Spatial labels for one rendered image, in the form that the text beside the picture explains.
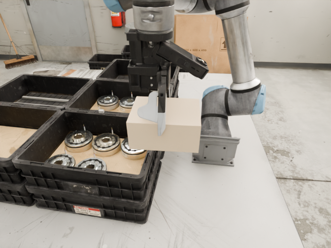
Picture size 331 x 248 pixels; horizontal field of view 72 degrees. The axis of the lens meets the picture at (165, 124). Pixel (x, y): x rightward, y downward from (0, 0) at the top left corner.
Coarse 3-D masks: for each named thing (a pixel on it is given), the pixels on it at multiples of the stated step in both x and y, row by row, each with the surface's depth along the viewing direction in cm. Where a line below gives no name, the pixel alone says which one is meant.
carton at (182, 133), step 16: (144, 96) 59; (176, 112) 53; (192, 112) 53; (128, 128) 50; (144, 128) 50; (176, 128) 49; (192, 128) 49; (144, 144) 52; (160, 144) 52; (176, 144) 52; (192, 144) 51
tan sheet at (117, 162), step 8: (64, 144) 88; (56, 152) 85; (64, 152) 85; (88, 152) 85; (120, 152) 85; (80, 160) 81; (104, 160) 81; (112, 160) 81; (120, 160) 81; (128, 160) 81; (136, 160) 81; (112, 168) 78; (120, 168) 78; (128, 168) 78; (136, 168) 78
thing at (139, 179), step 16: (64, 112) 89; (80, 112) 88; (96, 112) 88; (48, 128) 80; (32, 144) 73; (16, 160) 67; (144, 160) 67; (80, 176) 65; (96, 176) 63; (112, 176) 62; (128, 176) 62; (144, 176) 63
